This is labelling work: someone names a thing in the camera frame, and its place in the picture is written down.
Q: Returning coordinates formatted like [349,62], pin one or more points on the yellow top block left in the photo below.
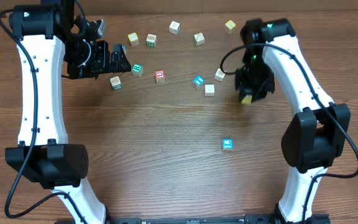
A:
[133,39]

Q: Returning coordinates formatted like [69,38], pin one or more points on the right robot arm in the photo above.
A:
[316,134]

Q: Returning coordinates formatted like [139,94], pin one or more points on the white picture block dark side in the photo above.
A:
[219,75]

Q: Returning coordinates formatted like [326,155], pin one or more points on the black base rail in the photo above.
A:
[247,219]

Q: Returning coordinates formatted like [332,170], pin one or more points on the white block blue side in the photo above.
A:
[228,144]

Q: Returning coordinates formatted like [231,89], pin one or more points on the white grapes picture block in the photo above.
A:
[116,83]

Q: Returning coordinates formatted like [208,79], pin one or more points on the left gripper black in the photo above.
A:
[103,63]

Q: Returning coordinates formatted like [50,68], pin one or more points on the wooden block green letter side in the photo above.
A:
[151,40]

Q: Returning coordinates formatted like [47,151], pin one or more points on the blue letter block far left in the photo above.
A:
[124,49]

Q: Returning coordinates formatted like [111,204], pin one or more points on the white block top centre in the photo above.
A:
[174,27]

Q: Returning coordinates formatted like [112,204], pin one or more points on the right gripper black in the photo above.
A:
[245,89]

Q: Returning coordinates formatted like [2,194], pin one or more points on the white picture block centre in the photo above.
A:
[199,39]

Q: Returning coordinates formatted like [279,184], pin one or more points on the yellow top block right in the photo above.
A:
[230,26]

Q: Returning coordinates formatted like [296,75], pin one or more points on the blue letter T block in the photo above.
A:
[198,81]

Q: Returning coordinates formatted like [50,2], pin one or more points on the green letter R block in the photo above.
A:
[137,70]

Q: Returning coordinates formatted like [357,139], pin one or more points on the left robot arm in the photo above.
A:
[50,38]

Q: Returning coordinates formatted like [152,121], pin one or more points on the red letter U block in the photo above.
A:
[160,76]

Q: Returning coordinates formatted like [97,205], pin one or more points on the white block yellow side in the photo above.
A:
[209,90]

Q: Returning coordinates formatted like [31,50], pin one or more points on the yellow side picture block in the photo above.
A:
[247,100]

